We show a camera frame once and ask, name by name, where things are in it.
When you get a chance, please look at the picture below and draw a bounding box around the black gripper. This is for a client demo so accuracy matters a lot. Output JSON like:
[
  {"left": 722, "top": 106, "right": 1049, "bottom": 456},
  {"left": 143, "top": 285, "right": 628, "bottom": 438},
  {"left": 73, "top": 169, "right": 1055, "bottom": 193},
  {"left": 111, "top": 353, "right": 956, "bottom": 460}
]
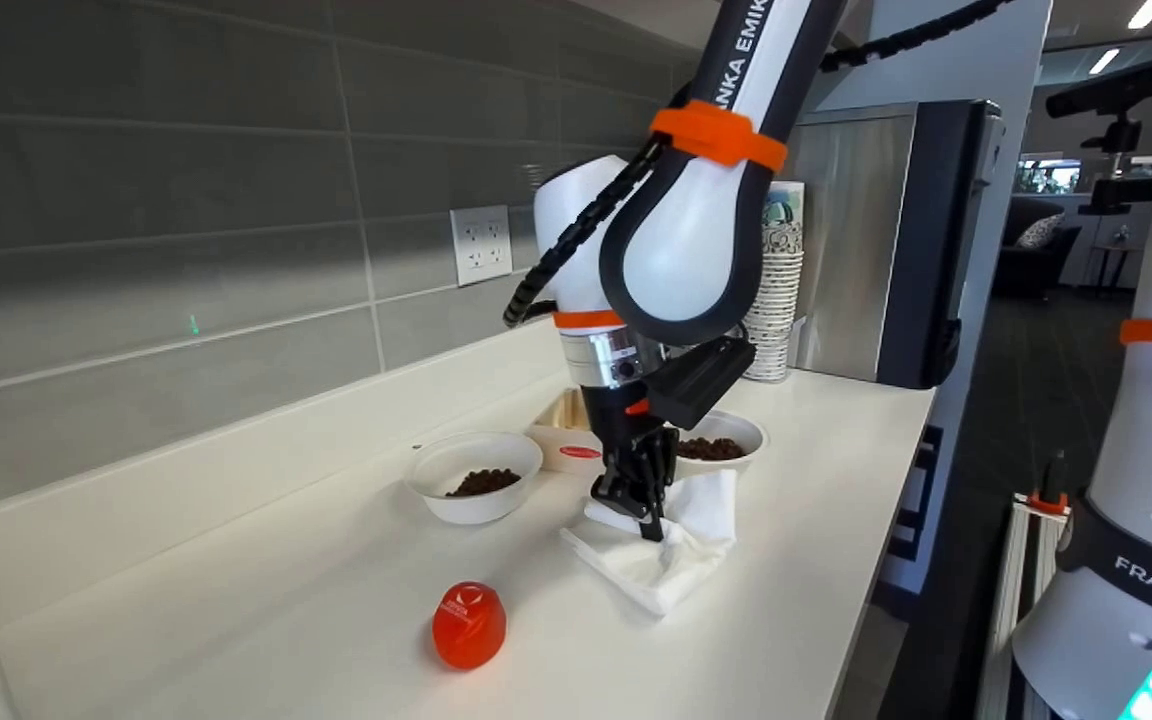
[{"left": 585, "top": 386, "right": 677, "bottom": 544}]

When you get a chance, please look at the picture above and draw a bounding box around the white paper napkin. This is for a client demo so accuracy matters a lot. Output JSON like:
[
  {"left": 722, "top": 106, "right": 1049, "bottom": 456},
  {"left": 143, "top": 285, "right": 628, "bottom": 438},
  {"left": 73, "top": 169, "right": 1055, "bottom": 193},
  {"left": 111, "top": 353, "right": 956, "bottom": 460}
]
[{"left": 562, "top": 470, "right": 737, "bottom": 617}]

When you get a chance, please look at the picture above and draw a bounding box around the white bowl of coffee beans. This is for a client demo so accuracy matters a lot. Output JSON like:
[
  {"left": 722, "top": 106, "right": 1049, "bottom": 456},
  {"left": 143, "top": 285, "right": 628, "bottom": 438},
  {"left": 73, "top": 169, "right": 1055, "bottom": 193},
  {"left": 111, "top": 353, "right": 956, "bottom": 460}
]
[{"left": 407, "top": 431, "right": 543, "bottom": 529}]

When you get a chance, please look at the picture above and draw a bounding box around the stack of paper cups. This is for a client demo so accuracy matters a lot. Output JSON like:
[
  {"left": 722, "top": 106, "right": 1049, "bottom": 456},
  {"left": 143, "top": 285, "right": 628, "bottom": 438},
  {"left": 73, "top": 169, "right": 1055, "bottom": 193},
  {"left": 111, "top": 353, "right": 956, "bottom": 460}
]
[{"left": 744, "top": 179, "right": 806, "bottom": 386}]

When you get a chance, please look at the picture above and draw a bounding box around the red plastic tomato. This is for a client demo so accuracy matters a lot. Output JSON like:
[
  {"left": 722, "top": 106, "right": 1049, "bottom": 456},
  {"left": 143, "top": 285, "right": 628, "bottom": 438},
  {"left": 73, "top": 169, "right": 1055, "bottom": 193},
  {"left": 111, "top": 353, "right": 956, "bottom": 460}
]
[{"left": 427, "top": 579, "right": 509, "bottom": 673}]

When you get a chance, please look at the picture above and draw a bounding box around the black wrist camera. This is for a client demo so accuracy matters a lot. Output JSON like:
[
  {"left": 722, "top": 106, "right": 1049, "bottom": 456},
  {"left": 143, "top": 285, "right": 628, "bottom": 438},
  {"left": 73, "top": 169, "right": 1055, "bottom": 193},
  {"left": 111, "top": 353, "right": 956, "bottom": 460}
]
[{"left": 644, "top": 336, "right": 756, "bottom": 429}]

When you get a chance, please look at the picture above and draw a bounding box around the black cable conduit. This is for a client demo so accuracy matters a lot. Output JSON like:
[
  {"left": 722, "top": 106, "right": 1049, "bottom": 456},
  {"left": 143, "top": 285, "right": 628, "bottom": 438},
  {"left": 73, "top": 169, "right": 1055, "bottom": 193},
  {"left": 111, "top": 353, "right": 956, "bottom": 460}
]
[{"left": 499, "top": 133, "right": 672, "bottom": 332}]

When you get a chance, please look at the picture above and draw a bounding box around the white wall outlet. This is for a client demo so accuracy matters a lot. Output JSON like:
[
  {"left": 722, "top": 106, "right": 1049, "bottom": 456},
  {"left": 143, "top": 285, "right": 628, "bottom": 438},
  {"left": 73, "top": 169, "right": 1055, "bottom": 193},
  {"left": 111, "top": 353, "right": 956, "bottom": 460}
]
[{"left": 448, "top": 203, "right": 514, "bottom": 285}]

